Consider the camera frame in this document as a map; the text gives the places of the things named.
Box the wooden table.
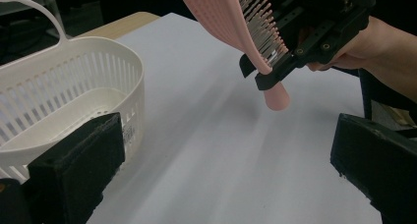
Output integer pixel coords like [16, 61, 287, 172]
[77, 11, 161, 41]

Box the white slatted plastic basket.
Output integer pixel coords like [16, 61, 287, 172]
[0, 0, 146, 186]

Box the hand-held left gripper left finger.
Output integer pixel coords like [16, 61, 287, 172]
[21, 112, 126, 224]

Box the pink hairbrush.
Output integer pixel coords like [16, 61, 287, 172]
[176, 0, 292, 112]

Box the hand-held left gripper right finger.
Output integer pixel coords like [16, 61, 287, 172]
[329, 113, 417, 224]

